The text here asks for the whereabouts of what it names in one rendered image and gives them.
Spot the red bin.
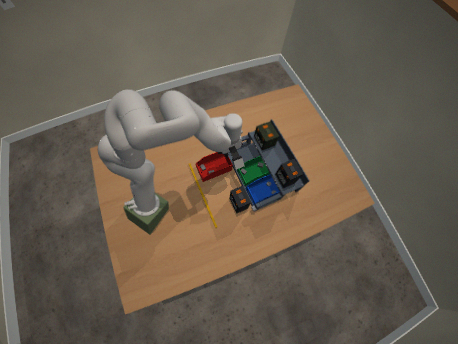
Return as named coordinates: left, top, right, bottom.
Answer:
left=196, top=152, right=233, bottom=182

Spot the green open bin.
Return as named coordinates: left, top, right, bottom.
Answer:
left=237, top=156, right=270, bottom=186

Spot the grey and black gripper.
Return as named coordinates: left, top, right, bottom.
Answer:
left=217, top=136, right=243, bottom=158

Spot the blue open bin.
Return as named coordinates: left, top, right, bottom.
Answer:
left=246, top=174, right=280, bottom=205

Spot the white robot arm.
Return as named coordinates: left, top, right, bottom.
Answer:
left=98, top=89, right=244, bottom=216

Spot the grey metal shelf rack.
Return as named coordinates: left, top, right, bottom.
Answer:
left=233, top=119, right=310, bottom=211

